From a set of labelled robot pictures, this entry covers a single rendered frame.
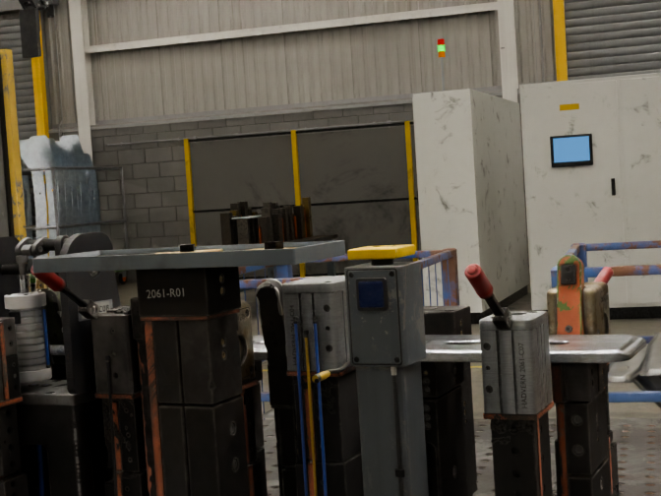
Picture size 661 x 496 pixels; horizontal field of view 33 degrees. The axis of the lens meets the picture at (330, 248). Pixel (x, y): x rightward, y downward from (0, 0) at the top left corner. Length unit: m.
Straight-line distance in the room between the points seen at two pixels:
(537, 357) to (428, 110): 8.34
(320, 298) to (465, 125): 8.18
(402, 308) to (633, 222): 8.31
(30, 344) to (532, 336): 0.74
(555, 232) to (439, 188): 1.05
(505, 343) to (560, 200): 8.18
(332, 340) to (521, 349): 0.25
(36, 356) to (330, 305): 0.48
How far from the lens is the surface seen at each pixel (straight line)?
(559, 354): 1.47
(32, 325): 1.68
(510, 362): 1.37
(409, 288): 1.25
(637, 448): 2.24
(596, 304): 1.69
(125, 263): 1.36
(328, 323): 1.44
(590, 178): 9.51
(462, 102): 9.60
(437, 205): 9.65
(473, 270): 1.25
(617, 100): 9.52
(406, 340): 1.24
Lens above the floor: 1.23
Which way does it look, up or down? 3 degrees down
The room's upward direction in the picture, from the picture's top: 4 degrees counter-clockwise
